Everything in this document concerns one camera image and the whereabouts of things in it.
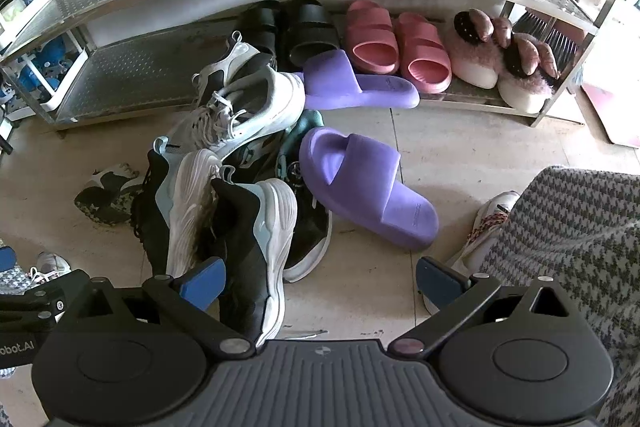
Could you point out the white dark-grey sneaker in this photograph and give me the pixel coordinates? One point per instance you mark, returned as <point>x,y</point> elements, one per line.
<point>215,74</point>

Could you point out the person's right white sneaker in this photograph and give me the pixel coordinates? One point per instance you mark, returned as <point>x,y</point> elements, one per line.
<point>480,252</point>

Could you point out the person's right leg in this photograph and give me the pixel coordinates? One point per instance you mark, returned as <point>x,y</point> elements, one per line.
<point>565,232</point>

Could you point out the blue white shoes pile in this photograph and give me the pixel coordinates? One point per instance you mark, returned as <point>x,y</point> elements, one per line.
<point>35,72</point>

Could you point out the person's left white sneaker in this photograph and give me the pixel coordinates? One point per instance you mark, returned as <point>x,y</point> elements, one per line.
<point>50,263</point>

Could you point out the person's white sneaker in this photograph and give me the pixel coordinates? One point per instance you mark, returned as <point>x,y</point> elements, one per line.
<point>480,252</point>
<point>50,263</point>

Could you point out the pink board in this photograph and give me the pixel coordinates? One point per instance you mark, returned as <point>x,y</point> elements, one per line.
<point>615,117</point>

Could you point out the purple slide sandal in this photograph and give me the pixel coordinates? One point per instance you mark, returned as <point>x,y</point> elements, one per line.
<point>340,74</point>
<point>360,167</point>

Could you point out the light grey sneaker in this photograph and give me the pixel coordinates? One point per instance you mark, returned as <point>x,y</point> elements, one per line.
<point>100,202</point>
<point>265,102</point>

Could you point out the person's leg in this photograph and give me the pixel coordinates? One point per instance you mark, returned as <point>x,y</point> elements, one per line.
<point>10,282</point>
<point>565,232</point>

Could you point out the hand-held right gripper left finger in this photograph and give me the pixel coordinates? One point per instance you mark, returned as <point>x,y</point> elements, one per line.
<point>202,279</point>

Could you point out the dark broom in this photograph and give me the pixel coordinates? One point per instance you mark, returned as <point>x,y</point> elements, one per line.
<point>530,24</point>

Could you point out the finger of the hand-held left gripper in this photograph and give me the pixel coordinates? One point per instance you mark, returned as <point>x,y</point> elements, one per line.
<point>45,299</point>
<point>7,259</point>

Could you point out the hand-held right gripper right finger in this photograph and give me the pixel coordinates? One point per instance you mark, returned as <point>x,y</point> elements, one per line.
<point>440,284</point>

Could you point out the person's left leg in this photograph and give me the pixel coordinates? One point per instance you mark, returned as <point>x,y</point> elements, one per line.
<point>10,282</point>

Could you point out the black light-blue sneaker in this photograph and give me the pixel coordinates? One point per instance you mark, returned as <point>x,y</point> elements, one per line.
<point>245,247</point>
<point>192,202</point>

